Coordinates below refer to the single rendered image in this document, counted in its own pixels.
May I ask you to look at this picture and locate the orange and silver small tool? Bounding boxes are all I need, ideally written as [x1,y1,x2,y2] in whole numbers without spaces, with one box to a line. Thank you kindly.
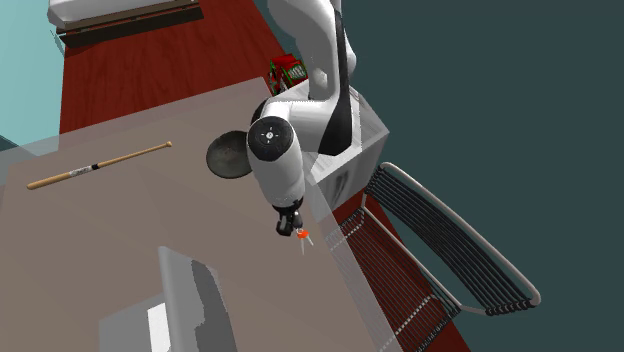
[295,227,315,256]

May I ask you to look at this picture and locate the dark grey round plate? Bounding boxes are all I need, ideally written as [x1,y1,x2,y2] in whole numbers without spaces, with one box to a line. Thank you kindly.
[205,129,255,181]

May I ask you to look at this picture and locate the grey robot stand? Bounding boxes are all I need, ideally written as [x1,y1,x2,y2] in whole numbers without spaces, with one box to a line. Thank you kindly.
[284,84,391,224]

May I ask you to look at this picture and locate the grey laptop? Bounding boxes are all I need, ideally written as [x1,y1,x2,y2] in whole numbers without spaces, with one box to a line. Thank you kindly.
[98,245,241,352]

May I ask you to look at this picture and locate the red and green box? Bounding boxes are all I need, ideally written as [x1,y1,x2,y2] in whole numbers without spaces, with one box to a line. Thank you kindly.
[267,53,310,97]

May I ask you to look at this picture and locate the wooden baseball bat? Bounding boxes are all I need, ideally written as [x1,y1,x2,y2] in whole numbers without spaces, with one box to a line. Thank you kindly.
[26,140,174,192]

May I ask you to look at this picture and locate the metal chair with black cords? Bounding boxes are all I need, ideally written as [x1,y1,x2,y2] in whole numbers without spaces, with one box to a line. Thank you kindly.
[323,161,543,352]

